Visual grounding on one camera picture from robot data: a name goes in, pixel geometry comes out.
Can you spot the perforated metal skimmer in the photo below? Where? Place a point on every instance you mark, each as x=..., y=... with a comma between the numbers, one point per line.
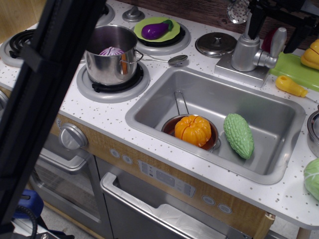
x=237, y=11

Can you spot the green plate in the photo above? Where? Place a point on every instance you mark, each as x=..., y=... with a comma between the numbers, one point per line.
x=168, y=36

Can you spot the toy dishwasher door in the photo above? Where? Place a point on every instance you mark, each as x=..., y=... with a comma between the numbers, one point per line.
x=138, y=210

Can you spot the front left stove burner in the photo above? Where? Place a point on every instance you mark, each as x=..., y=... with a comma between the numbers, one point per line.
x=11, y=49

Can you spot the blue device with cable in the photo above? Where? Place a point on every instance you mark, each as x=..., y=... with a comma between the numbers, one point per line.
x=27, y=216

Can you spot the green toy cabbage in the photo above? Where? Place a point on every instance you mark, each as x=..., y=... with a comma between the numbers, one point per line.
x=311, y=178

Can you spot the purple toy eggplant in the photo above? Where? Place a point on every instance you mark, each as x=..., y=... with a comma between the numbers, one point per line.
x=156, y=30

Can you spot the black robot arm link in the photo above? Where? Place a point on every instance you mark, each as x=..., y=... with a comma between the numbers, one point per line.
x=50, y=62

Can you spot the silver faucet lever handle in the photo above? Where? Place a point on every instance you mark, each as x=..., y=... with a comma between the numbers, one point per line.
x=278, y=42

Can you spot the silver left edge knob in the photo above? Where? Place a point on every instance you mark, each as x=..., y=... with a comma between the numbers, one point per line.
x=3, y=101

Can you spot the toy oven door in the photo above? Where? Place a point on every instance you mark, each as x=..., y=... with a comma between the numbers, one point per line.
x=69, y=182

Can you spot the small steel saucepan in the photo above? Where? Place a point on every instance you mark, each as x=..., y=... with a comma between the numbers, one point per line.
x=183, y=111

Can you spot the silver metal spoon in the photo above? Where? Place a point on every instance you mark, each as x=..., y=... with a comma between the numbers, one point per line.
x=172, y=61

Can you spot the green toy bitter gourd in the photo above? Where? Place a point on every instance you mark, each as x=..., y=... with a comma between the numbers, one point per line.
x=239, y=135

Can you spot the stainless steel pot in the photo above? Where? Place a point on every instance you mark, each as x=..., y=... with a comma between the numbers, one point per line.
x=111, y=70

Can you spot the silver oven knob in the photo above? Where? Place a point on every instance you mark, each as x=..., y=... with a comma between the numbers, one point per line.
x=71, y=137

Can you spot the silver stove top knob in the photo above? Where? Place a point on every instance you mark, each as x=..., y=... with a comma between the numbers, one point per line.
x=133, y=15

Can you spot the front right stove burner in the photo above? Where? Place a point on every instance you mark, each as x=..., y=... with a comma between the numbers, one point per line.
x=113, y=93

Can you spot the yellow toy bell pepper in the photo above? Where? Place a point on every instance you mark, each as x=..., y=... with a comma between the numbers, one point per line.
x=310, y=57

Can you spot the red toy vegetable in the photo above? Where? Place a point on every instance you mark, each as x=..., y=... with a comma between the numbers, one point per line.
x=266, y=45

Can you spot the back left stove burner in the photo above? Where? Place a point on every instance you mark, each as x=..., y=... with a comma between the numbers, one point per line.
x=106, y=16

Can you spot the green cutting board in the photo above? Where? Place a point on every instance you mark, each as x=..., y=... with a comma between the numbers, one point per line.
x=291, y=66

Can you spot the purple toy onion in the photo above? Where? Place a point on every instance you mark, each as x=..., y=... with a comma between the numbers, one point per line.
x=111, y=51

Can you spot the steel pot lid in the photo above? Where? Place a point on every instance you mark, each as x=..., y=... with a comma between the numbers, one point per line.
x=215, y=44

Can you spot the silver toy faucet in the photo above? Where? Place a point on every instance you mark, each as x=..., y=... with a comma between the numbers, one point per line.
x=248, y=63

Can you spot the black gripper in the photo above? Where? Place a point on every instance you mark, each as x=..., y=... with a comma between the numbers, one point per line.
x=302, y=14

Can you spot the orange toy pumpkin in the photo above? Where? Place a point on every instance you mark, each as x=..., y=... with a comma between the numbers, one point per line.
x=193, y=129

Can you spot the steel pot at right edge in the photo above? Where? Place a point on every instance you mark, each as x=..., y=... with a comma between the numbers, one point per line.
x=313, y=132

